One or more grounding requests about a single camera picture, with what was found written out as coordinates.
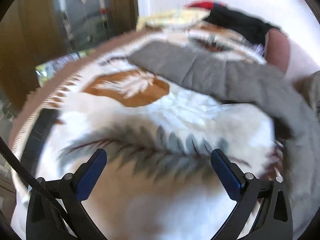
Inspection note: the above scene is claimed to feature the grey quilted hooded jacket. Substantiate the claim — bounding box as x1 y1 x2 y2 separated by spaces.
127 41 320 240

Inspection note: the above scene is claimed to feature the pale yellow cloth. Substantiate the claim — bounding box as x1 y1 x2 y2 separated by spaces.
136 7 208 30

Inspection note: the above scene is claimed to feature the wooden cabinet with glass door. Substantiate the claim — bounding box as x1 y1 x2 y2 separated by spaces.
0 0 139 120

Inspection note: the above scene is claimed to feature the black garment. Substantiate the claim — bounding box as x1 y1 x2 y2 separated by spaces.
205 4 278 45

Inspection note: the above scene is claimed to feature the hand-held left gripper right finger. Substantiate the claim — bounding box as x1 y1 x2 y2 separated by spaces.
210 149 294 240

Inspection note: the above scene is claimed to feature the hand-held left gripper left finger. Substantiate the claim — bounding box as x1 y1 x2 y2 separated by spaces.
26 148 108 240

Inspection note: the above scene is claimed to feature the black cable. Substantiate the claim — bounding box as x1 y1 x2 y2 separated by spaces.
0 137 73 240

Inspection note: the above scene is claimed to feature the leaf print blanket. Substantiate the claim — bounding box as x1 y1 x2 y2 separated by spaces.
7 27 288 240

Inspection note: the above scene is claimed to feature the pink bolster pillow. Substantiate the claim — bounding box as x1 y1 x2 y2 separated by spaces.
266 29 292 73

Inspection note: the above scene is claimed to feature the red garment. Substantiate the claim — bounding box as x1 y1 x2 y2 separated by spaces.
185 0 215 10

